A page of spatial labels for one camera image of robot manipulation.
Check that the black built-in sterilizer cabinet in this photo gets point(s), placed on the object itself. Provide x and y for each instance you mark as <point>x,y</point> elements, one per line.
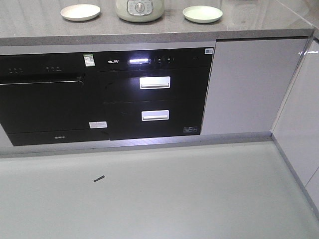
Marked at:
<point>119,75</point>

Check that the black tape strip far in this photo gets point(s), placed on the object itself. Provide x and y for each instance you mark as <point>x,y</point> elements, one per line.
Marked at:
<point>101,177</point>

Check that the green white energy label sticker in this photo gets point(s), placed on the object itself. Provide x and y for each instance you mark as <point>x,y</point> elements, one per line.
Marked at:
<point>89,60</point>

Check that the pale green electric cooking pot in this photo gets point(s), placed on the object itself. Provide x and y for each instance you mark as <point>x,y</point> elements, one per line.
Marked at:
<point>139,10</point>

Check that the light green plate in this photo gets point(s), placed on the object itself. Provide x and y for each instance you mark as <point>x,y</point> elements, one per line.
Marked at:
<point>202,14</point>

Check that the white plate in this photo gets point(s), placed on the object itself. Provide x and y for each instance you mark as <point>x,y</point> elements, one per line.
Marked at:
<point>80,12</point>

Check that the lower silver drawer handle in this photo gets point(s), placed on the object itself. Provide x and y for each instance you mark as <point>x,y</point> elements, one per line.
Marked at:
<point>155,115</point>

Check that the silver drawer handle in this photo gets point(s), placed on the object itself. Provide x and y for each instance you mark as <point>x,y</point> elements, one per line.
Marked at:
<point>155,115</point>
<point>161,82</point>

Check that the upper silver drawer handle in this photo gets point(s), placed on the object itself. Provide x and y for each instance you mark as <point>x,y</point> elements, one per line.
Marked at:
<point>161,82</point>

